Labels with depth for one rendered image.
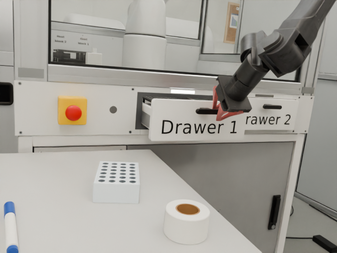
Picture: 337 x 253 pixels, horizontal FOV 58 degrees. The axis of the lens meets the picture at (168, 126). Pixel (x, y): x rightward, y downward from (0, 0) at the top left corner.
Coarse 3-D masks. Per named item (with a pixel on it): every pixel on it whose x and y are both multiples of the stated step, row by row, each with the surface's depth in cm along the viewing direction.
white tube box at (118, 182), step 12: (108, 168) 63; (120, 168) 63; (132, 168) 65; (96, 180) 56; (108, 180) 57; (120, 180) 57; (132, 180) 58; (96, 192) 55; (108, 192) 55; (120, 192) 56; (132, 192) 56
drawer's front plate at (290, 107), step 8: (256, 104) 104; (272, 104) 106; (280, 104) 107; (288, 104) 109; (296, 104) 110; (248, 112) 103; (256, 112) 104; (264, 112) 106; (272, 112) 107; (280, 112) 108; (288, 112) 110; (296, 112) 111; (248, 120) 104; (280, 120) 109; (288, 120) 111; (248, 128) 105; (256, 128) 106; (264, 128) 107; (272, 128) 109; (280, 128) 110; (288, 128) 111
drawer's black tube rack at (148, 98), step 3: (144, 96) 105; (147, 96) 105; (150, 96) 106; (153, 96) 107; (144, 99) 107; (147, 99) 98; (150, 99) 98; (183, 99) 106; (186, 99) 107; (189, 99) 107; (144, 102) 107; (150, 105) 105
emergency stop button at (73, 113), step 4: (68, 108) 76; (72, 108) 76; (76, 108) 76; (68, 112) 76; (72, 112) 76; (76, 112) 76; (80, 112) 77; (68, 116) 76; (72, 116) 76; (76, 116) 77; (80, 116) 78; (72, 120) 77
